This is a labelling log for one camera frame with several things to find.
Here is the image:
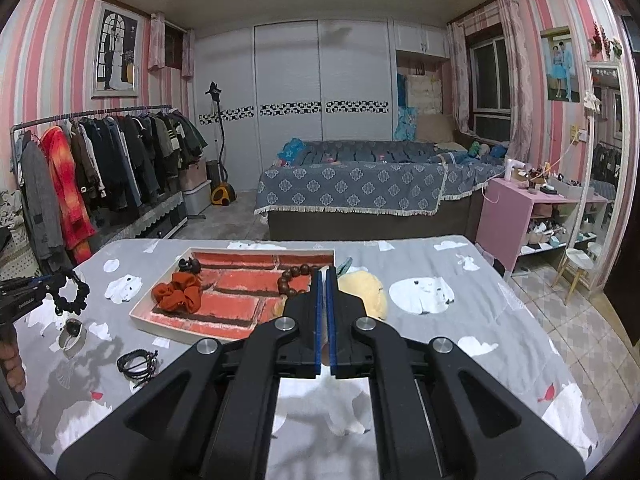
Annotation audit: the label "white tray with red compartments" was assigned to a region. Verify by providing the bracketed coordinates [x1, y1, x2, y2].
[129, 246, 337, 346]

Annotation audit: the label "couple photo poster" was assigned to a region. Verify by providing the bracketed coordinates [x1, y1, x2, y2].
[540, 26, 581, 103]

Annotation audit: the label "white bangle with dark bead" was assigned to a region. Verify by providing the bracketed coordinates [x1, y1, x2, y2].
[57, 317, 87, 350]

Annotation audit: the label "bed with blue floral cover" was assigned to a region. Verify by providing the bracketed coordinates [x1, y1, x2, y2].
[254, 140, 506, 241]

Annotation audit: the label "large window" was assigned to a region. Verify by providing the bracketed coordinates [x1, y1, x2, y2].
[467, 35, 512, 146]

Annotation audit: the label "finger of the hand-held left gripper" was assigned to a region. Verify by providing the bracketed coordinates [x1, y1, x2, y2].
[27, 271, 71, 292]

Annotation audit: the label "row of hanging clothes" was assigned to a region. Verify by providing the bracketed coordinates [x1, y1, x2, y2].
[15, 110, 208, 271]

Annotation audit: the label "pink storage box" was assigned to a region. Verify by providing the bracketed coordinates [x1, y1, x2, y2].
[177, 160, 208, 192]

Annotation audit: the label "garment steamer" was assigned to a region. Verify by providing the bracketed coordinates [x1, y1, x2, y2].
[204, 81, 237, 207]

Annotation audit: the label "metal clothes rack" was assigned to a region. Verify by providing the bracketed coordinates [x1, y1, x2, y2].
[11, 105, 173, 136]

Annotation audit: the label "white framed standing mirror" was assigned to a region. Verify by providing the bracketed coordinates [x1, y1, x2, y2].
[567, 61, 631, 301]

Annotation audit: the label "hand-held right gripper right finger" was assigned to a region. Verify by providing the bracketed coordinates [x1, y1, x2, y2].
[325, 266, 586, 480]

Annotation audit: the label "beige cushion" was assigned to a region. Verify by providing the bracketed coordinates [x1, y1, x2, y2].
[416, 114, 453, 143]

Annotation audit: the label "pink shelf cabinet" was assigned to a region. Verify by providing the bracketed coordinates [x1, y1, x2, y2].
[474, 175, 608, 281]

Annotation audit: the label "low bench with lace cloth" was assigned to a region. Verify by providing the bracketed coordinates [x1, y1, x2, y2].
[95, 191, 188, 242]

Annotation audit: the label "white stool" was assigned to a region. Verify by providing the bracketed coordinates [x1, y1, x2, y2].
[556, 247, 598, 306]

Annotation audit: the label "pink floral curtain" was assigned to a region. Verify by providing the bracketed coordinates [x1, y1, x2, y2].
[497, 0, 533, 161]
[446, 22, 471, 136]

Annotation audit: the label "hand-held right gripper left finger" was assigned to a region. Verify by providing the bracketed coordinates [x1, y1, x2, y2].
[55, 266, 326, 480]

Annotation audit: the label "orange scrunchie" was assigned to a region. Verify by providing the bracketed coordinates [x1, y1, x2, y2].
[151, 272, 202, 313]

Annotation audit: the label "blue hanging cloth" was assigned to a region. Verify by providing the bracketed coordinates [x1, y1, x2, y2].
[394, 74, 418, 142]

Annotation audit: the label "brown wooden bead bracelet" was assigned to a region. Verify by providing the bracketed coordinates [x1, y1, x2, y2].
[276, 264, 321, 302]

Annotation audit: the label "black cord bracelets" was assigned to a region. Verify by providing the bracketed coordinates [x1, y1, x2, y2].
[116, 349, 162, 393]

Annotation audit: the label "person's left hand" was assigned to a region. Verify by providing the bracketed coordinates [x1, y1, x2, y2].
[0, 332, 27, 397]

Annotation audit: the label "red flower decoration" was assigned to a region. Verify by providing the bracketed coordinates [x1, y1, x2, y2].
[589, 22, 623, 61]

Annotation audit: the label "small window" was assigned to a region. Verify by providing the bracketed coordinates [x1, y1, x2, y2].
[164, 25, 185, 68]

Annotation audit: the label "framed wedding poster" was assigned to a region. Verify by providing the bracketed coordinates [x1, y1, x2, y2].
[91, 2, 141, 98]

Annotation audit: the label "black beaded bracelet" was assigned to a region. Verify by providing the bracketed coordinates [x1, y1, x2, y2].
[51, 269, 91, 317]

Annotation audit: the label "beige yellow plush headband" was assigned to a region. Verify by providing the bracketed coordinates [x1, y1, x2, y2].
[327, 258, 389, 323]

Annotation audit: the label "white storage box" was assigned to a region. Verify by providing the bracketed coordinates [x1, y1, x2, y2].
[181, 180, 212, 216]

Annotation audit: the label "grey printed bedsheet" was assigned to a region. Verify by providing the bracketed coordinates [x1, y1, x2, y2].
[12, 234, 601, 480]

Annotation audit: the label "white sliding door wardrobe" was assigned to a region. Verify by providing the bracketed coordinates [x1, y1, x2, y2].
[192, 19, 451, 193]

